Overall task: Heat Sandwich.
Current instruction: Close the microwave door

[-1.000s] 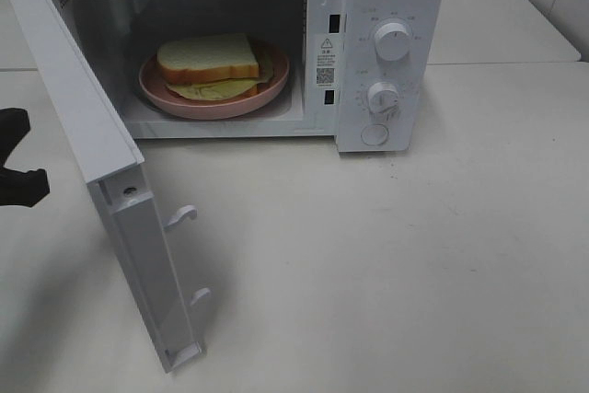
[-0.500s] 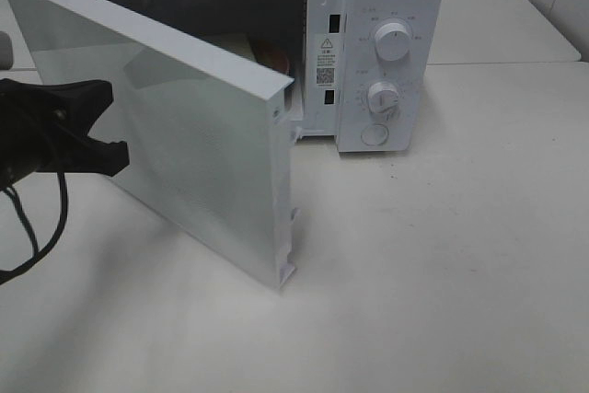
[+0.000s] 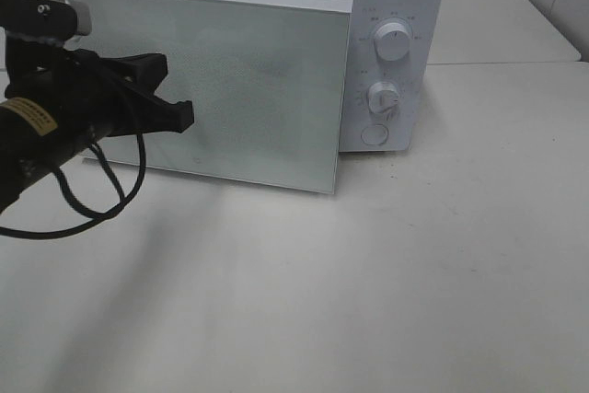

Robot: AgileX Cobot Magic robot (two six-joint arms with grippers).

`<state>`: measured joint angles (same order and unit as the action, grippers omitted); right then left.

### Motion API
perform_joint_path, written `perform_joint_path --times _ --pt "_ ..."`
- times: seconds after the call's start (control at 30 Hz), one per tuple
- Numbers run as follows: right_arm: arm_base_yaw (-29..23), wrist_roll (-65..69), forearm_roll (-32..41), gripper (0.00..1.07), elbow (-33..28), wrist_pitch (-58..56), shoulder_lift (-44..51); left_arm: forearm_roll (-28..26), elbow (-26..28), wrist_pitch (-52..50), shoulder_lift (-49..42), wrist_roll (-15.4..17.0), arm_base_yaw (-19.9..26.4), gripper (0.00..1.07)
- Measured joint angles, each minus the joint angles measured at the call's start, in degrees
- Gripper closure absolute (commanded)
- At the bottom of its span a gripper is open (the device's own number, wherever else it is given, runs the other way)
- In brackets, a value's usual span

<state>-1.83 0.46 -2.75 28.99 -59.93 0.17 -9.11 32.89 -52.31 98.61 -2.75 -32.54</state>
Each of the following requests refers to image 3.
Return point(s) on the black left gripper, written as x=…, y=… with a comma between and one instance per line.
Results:
x=80, y=88

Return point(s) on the white microwave door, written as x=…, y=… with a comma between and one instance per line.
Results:
x=265, y=78

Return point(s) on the round white door button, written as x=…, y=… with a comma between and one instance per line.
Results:
x=374, y=135

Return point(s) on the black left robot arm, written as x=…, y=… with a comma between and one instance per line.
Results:
x=34, y=144

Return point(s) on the lower white timer knob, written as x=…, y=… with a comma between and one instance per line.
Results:
x=382, y=97

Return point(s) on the upper white power knob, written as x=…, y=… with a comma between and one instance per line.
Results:
x=392, y=39

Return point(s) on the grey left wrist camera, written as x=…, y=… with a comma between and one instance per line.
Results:
x=50, y=22

